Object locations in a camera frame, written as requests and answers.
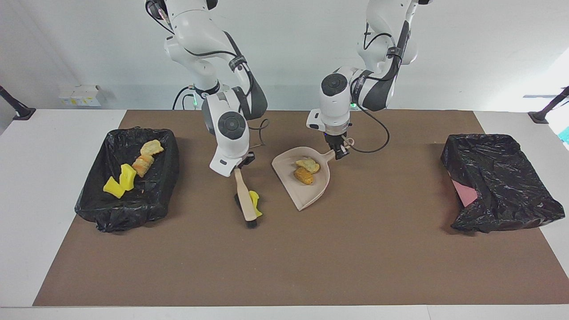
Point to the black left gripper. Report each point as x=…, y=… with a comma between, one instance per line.
x=334, y=140

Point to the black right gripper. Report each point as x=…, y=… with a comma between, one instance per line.
x=249, y=158

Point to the pale foam piece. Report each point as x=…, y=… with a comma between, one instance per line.
x=308, y=165

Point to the yellow bent sponge piece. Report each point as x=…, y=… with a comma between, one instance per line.
x=255, y=201

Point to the beige plastic dustpan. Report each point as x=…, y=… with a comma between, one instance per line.
x=306, y=195

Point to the yellow sponge piece green layer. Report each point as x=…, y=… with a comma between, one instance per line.
x=128, y=177

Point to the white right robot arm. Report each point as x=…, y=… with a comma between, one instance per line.
x=226, y=129

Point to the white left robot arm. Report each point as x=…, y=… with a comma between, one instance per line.
x=378, y=89

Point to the pink bin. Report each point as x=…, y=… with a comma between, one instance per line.
x=466, y=195

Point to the black trash bag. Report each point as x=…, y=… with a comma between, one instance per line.
x=506, y=186
x=98, y=209

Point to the brown paper table mat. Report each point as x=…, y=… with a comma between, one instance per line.
x=266, y=275

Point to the teal object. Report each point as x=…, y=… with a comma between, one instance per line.
x=566, y=134

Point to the black camera stand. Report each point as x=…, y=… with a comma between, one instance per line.
x=22, y=113
x=540, y=116

